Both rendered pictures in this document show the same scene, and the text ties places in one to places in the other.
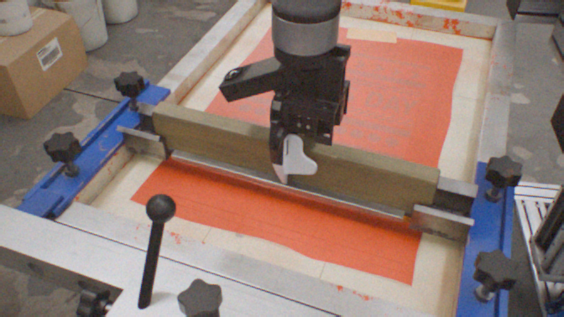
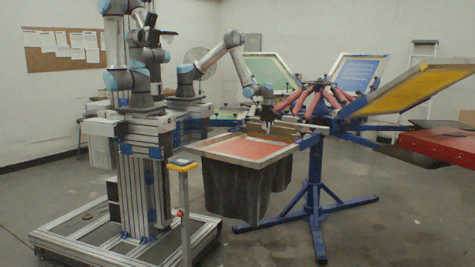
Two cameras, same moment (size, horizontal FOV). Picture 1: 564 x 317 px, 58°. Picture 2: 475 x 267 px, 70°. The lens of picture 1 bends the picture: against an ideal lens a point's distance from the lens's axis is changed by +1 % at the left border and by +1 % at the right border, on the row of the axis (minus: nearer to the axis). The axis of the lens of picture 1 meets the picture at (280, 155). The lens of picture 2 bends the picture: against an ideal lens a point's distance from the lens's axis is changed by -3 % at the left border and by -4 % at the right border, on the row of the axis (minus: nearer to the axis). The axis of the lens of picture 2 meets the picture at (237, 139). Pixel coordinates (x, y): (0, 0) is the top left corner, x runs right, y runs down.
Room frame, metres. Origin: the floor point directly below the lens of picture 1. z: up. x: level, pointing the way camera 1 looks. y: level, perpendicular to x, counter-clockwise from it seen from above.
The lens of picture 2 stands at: (2.96, 0.42, 1.59)
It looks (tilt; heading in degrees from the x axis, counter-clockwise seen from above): 15 degrees down; 196
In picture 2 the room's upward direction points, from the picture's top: straight up
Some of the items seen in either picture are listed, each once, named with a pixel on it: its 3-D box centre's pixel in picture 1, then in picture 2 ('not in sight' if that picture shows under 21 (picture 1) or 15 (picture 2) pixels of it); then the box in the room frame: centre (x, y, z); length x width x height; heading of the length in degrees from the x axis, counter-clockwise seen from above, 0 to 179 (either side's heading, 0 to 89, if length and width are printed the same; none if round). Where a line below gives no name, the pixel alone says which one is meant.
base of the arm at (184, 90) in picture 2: not in sight; (185, 89); (0.61, -0.62, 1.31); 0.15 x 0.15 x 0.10
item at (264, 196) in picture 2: not in sight; (276, 184); (0.84, 0.09, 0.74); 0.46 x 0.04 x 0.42; 159
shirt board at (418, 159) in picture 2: not in sight; (370, 142); (0.25, 0.72, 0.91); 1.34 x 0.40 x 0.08; 39
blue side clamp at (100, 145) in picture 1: (110, 150); (307, 141); (0.59, 0.26, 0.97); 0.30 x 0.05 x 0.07; 159
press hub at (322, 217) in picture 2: not in sight; (316, 150); (-0.27, 0.29, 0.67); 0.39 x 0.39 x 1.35
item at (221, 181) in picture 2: not in sight; (228, 188); (0.99, -0.18, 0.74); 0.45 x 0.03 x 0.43; 69
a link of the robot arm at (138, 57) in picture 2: not in sight; (139, 57); (1.35, -0.54, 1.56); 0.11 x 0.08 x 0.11; 146
